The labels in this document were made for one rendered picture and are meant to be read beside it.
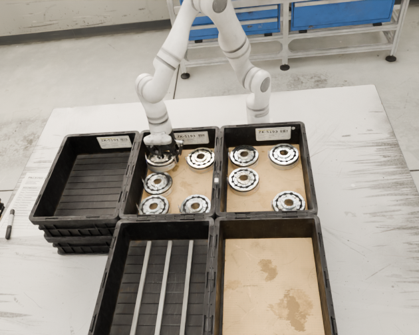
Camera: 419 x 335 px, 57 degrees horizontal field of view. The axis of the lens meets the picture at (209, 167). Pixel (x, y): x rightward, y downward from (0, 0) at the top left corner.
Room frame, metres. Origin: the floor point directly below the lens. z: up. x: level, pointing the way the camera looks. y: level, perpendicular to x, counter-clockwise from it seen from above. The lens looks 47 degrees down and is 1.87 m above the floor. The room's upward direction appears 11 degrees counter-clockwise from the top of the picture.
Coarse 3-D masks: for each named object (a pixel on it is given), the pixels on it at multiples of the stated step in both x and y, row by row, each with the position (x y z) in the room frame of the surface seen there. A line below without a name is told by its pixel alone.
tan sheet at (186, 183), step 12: (180, 156) 1.04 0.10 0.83; (180, 168) 0.98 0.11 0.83; (180, 180) 0.92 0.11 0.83; (192, 180) 0.91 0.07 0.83; (204, 180) 0.90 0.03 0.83; (144, 192) 0.90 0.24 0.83; (180, 192) 0.87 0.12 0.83; (192, 192) 0.86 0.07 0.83; (204, 192) 0.85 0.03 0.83; (180, 204) 0.81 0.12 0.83
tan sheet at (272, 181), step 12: (228, 156) 0.99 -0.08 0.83; (264, 156) 0.96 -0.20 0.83; (300, 156) 0.93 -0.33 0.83; (228, 168) 0.94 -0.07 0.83; (264, 168) 0.90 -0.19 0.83; (300, 168) 0.87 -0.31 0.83; (228, 180) 0.88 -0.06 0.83; (264, 180) 0.85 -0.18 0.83; (276, 180) 0.84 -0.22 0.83; (288, 180) 0.83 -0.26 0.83; (300, 180) 0.82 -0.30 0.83; (228, 192) 0.83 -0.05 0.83; (264, 192) 0.80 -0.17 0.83; (276, 192) 0.79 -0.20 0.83; (300, 192) 0.77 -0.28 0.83; (228, 204) 0.78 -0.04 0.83; (240, 204) 0.77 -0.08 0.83; (252, 204) 0.76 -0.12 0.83; (264, 204) 0.75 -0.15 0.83
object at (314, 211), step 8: (224, 128) 1.04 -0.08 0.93; (232, 128) 1.04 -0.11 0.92; (304, 128) 0.96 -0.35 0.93; (304, 136) 0.94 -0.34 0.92; (304, 144) 0.89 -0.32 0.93; (312, 176) 0.75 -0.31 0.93; (312, 184) 0.72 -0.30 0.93; (216, 192) 0.76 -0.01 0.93; (312, 192) 0.70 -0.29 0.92; (216, 200) 0.73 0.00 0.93; (312, 200) 0.66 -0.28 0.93; (216, 208) 0.70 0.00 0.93; (216, 216) 0.68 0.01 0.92; (224, 216) 0.66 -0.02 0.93
